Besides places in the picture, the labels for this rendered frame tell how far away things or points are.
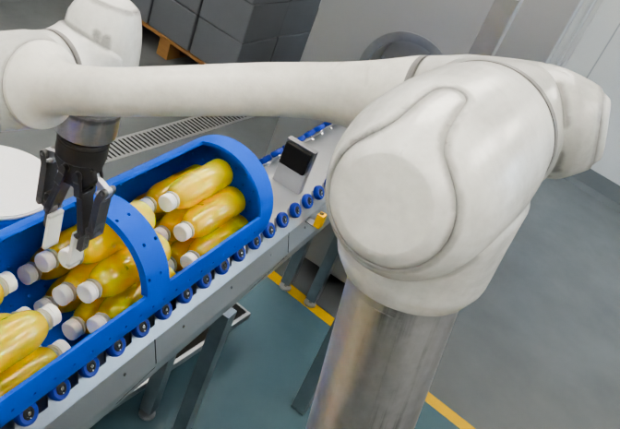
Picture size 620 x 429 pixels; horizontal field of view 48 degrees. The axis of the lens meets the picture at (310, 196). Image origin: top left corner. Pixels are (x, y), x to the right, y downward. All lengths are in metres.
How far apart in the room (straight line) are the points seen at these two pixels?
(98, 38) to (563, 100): 0.57
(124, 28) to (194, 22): 3.77
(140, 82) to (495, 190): 0.43
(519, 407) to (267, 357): 1.19
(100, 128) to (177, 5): 3.81
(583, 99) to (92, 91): 0.49
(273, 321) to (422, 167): 2.64
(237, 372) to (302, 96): 2.14
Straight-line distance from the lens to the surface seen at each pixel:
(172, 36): 4.85
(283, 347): 2.97
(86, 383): 1.44
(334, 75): 0.74
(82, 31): 0.94
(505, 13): 1.92
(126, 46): 0.95
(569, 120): 0.64
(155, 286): 1.35
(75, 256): 1.17
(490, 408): 3.27
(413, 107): 0.48
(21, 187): 1.69
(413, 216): 0.45
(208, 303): 1.72
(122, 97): 0.77
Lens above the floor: 2.04
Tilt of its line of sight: 31 degrees down
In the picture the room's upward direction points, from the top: 23 degrees clockwise
